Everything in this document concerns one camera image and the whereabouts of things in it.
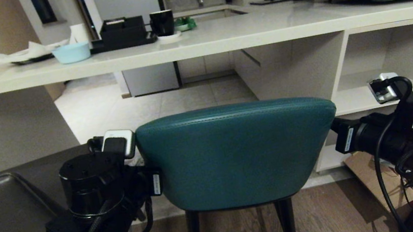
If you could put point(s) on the flat dark tray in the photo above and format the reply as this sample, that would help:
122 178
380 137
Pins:
33 59

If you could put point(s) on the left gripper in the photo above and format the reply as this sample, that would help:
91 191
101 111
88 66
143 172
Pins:
146 182

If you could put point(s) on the black mug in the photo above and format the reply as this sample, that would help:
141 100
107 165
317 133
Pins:
162 22

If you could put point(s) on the brown cardboard box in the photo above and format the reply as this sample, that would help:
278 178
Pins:
367 173

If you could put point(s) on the black organiser tray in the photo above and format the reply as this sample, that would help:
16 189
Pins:
121 31

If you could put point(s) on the light blue bowl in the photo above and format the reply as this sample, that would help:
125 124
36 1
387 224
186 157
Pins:
71 53

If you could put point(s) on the green scrubbing cloth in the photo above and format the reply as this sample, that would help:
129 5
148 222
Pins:
185 22

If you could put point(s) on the white crumpled cloth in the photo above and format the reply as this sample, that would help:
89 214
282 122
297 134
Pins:
24 53

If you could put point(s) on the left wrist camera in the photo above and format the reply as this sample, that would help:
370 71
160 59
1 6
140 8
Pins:
120 139

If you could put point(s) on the teal padded bar stool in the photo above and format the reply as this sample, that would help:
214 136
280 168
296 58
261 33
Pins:
238 152

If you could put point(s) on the white kitchen counter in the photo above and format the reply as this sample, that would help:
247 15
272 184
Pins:
218 38

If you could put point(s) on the white saucer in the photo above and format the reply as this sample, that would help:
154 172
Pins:
169 36

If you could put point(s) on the kitchen sink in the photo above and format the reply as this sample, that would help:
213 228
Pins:
215 15

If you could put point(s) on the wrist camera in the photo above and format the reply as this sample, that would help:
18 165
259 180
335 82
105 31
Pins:
383 90
120 139

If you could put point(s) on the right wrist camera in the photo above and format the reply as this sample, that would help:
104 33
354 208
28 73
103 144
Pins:
383 90

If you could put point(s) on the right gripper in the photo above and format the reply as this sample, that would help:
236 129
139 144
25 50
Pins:
365 135

